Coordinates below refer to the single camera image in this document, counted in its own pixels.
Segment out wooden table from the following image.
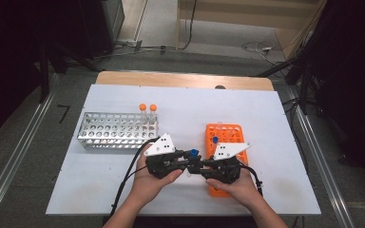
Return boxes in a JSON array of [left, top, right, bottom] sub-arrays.
[[94, 70, 275, 92]]

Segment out orange plastic test tube rack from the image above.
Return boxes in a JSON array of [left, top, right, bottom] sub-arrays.
[[204, 123, 251, 199]]

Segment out person's right hand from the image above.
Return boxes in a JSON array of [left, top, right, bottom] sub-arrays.
[[206, 169, 262, 210]]

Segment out black cabinet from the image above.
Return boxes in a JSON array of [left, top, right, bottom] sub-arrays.
[[75, 0, 126, 60]]

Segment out dark curtain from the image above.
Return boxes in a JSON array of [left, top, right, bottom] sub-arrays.
[[310, 0, 365, 193], [0, 0, 84, 149]]

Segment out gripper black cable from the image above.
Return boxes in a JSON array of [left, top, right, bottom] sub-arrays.
[[239, 164, 264, 198], [108, 136, 161, 220]]

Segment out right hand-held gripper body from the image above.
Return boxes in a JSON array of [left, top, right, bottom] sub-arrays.
[[199, 142, 252, 185]]

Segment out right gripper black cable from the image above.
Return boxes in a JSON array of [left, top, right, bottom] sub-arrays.
[[239, 164, 264, 198]]

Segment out metal test tube rack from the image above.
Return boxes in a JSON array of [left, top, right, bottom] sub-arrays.
[[76, 111, 159, 150]]

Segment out orange capped test tube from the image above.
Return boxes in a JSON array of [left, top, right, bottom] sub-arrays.
[[139, 103, 148, 126], [149, 104, 158, 126]]

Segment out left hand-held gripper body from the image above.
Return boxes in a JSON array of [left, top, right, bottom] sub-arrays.
[[144, 132, 184, 180]]

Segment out hanging black cable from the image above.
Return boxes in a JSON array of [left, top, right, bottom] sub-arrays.
[[180, 0, 199, 51]]

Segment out person's left hand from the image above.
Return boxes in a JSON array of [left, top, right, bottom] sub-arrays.
[[129, 153, 183, 207]]

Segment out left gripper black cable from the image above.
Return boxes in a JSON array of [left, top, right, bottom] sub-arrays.
[[108, 136, 161, 220]]

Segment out black floor cables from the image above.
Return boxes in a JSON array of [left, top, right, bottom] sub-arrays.
[[94, 39, 178, 61]]

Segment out aluminium floor rail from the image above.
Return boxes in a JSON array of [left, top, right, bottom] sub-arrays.
[[0, 74, 60, 228], [286, 86, 355, 228]]

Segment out black metal stand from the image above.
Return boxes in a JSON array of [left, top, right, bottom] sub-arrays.
[[256, 47, 319, 116], [37, 41, 104, 104]]

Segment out white board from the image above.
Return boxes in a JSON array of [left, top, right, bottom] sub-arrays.
[[46, 84, 321, 217]]

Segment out white floor cable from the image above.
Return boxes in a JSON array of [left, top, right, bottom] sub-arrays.
[[240, 40, 287, 67]]

